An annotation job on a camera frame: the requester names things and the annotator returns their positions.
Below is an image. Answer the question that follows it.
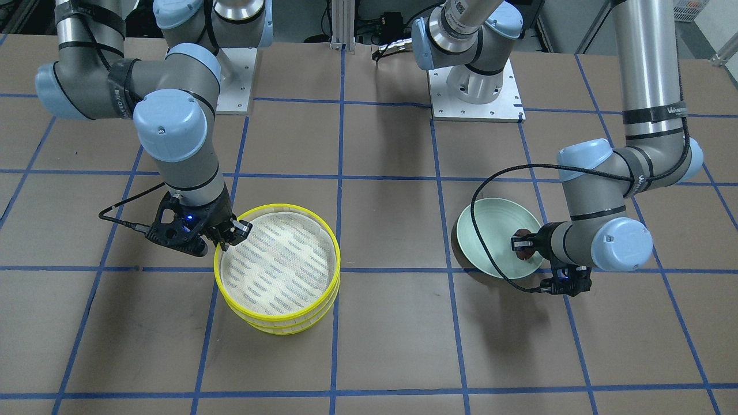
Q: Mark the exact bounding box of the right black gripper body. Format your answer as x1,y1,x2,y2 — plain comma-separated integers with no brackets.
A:
145,191,237,257

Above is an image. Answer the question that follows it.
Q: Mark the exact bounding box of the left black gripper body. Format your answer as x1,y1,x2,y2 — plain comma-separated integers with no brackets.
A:
510,222,592,297

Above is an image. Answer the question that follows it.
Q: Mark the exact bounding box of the yellow steamer basket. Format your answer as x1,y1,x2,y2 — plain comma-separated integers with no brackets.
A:
213,204,341,321

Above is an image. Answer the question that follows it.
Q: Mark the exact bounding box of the brown bun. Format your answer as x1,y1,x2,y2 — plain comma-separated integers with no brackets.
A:
511,228,537,261

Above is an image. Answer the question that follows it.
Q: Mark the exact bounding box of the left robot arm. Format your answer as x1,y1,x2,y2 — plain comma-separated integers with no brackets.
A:
411,1,703,296

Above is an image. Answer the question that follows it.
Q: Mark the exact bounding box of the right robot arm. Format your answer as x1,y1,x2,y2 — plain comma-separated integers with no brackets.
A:
35,1,273,257

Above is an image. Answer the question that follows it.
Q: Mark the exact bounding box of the yellow steamer with cloth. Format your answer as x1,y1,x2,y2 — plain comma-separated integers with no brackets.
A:
225,286,340,335

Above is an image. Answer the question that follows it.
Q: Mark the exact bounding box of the light green plate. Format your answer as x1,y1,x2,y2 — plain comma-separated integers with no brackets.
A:
457,198,544,280

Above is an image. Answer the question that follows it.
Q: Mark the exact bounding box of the black braided cable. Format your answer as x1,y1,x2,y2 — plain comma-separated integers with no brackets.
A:
470,0,692,295

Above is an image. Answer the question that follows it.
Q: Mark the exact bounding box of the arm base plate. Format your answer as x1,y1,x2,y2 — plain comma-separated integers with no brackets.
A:
216,48,258,115
427,60,526,123

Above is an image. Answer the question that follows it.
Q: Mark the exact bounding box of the aluminium frame post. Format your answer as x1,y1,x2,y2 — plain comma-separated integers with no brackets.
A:
329,0,356,54

